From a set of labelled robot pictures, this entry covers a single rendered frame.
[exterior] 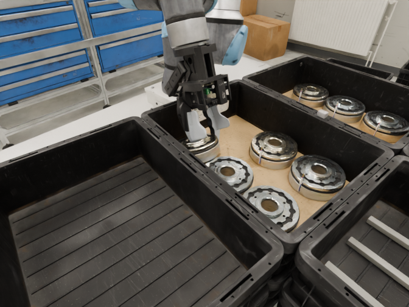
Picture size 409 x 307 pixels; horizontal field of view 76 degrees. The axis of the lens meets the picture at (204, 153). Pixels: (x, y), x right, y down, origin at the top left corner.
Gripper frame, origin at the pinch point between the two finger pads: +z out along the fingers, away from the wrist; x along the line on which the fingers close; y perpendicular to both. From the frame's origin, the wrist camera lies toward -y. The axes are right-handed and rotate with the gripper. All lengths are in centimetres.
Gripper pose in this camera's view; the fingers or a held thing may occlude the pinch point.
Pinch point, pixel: (205, 141)
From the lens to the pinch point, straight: 59.3
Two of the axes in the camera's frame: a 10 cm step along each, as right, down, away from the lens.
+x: 7.5, -4.0, 5.3
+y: 6.3, 1.8, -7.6
